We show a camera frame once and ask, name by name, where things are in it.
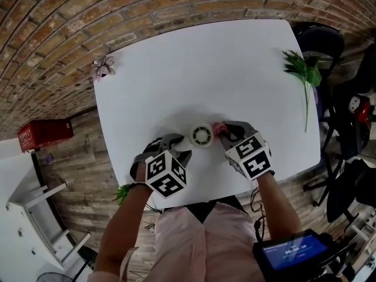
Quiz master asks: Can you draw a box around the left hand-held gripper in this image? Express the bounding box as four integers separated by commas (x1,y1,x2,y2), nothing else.
130,132,195,200

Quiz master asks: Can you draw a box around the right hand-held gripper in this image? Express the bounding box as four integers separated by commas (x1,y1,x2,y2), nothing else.
217,120,273,182

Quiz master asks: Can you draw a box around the person's right forearm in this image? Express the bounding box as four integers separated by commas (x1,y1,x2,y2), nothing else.
256,171,304,241

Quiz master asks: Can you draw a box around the person's left forearm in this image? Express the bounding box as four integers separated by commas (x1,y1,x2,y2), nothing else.
93,183,153,276

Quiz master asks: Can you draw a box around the person's left hand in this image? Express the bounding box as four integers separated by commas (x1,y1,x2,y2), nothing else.
133,160,148,184

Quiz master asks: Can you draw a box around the small green plant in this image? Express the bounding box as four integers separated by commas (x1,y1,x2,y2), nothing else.
112,183,131,206

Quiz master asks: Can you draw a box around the green leafy sprig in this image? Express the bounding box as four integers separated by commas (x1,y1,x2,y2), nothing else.
281,49,323,133

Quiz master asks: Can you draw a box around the person's pink shirt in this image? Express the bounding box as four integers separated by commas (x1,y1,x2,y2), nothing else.
88,195,266,282

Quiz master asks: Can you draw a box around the black office chair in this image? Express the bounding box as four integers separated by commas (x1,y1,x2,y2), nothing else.
325,156,376,223
302,44,376,208

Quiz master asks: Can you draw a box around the pink leafed potted plant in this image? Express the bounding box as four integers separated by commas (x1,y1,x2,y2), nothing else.
90,55,117,83

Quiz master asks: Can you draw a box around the red and white helmet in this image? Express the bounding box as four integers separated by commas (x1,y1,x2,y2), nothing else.
348,95,372,123

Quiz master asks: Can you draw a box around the black folding chair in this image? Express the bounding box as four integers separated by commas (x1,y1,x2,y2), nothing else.
295,24,346,123

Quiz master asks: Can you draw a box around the red box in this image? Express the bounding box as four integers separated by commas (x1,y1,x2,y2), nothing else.
18,119,75,153

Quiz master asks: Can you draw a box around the white shelf unit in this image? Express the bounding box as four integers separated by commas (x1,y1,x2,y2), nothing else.
0,141,92,282

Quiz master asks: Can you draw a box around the black cable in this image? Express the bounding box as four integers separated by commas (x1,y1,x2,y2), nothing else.
249,186,268,244
143,202,163,214

